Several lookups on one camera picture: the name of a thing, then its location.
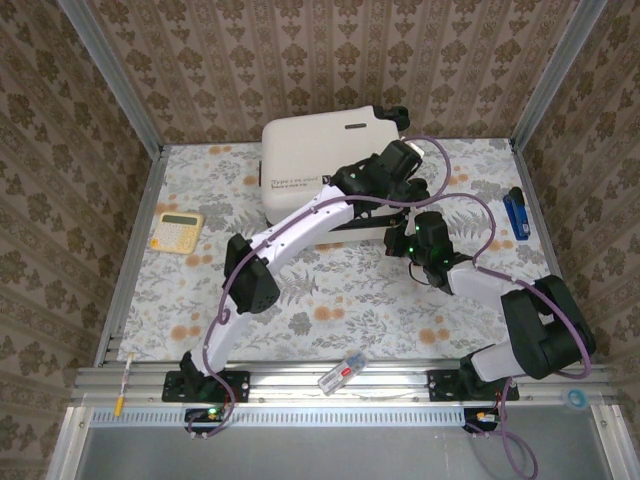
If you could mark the white hard-shell suitcase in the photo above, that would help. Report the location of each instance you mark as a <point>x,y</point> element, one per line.
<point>310,150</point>

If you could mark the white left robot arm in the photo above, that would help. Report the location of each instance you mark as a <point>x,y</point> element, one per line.
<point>300,225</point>

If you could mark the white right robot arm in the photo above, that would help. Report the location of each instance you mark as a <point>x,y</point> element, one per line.
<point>480,282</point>

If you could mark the floral tablecloth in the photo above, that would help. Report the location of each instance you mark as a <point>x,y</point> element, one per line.
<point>350,310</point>

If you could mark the blue stapler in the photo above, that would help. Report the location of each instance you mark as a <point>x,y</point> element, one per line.
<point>517,215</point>

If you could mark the clear plastic case red label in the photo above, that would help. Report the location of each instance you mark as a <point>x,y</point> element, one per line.
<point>342,374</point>

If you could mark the black controller board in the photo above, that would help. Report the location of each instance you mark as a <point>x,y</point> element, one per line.
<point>200,415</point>
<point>475,417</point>

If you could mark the blue tape roll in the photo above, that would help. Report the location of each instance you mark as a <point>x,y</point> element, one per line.
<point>568,398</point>

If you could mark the grey metal tray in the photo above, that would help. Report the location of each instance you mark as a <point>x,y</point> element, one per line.
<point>325,455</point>

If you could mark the yellow calculator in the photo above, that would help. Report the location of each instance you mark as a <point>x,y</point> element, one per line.
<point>175,235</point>

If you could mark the white pen yellow cap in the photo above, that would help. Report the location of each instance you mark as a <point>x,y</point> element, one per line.
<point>125,382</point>

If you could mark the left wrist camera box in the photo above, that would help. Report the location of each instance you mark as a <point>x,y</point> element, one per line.
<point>416,149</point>

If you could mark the aluminium side rail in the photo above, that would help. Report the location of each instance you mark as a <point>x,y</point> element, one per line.
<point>136,250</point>
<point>554,250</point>

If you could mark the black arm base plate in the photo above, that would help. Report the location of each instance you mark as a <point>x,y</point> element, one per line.
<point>440,387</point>
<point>240,385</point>

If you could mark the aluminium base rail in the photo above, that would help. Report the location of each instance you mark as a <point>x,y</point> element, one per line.
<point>290,385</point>

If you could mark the aluminium frame post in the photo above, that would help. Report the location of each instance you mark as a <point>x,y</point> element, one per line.
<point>110,75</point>
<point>560,70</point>

